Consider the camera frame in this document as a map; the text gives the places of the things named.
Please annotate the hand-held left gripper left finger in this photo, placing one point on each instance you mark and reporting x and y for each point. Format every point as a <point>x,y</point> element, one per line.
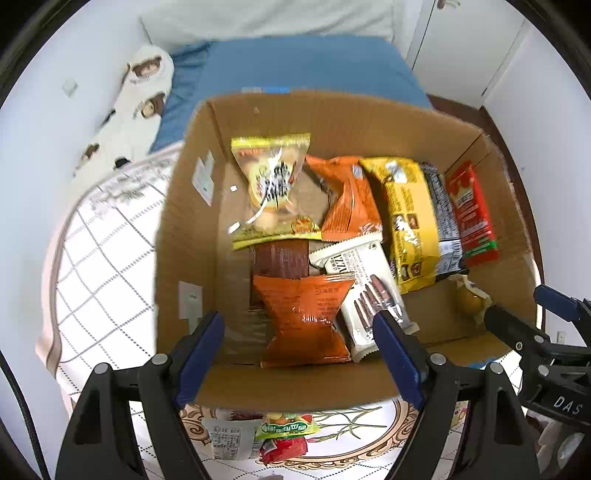
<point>198,355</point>

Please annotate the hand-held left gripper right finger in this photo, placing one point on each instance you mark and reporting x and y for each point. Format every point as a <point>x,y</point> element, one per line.
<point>397,360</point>

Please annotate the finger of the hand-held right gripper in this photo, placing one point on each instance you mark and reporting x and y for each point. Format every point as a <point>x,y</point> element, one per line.
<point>512,327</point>
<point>561,300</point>

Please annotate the yellow braised egg packet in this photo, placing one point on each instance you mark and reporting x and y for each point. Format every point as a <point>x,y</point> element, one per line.
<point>471,302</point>

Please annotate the white chocolate stick packet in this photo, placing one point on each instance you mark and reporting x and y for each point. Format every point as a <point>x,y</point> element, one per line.
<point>360,295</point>

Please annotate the orange snack packet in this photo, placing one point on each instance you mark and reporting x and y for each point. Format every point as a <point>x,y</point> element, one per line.
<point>351,198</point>
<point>300,318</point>

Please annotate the long red white packet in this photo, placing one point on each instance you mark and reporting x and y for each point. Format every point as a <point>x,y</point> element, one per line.
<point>471,217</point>

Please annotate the brown snack packet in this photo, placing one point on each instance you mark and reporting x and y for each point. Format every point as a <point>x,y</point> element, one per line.
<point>277,258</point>

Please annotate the large yellow black packet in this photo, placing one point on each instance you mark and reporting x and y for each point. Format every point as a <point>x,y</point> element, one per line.
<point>408,217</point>

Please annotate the clear yellow pastry packet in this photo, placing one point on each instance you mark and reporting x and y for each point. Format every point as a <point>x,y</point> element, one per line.
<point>272,184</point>

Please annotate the cardboard box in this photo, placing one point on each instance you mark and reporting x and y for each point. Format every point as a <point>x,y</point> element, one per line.
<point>323,115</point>

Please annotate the white grey snack packet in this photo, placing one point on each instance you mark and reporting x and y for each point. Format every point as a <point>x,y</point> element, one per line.
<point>226,438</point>

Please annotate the green snack packet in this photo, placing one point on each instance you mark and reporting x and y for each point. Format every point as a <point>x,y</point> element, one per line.
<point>286,427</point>

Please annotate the white diamond pattern quilt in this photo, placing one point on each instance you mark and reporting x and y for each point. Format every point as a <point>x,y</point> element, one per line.
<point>106,277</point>

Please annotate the red snack packet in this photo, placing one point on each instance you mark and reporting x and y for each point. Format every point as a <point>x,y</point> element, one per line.
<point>286,450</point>

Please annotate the bear print pillow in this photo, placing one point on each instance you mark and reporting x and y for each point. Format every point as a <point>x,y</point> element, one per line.
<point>134,110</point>

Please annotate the white door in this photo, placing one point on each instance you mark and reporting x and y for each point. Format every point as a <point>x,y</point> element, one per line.
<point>461,46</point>

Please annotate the blue bed sheet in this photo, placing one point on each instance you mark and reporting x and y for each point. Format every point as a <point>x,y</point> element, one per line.
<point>300,64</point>

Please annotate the grey pillow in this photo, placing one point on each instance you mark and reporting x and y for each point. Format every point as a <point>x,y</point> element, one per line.
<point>277,18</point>

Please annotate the white wall socket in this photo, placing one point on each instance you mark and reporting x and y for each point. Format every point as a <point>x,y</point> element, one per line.
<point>70,87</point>

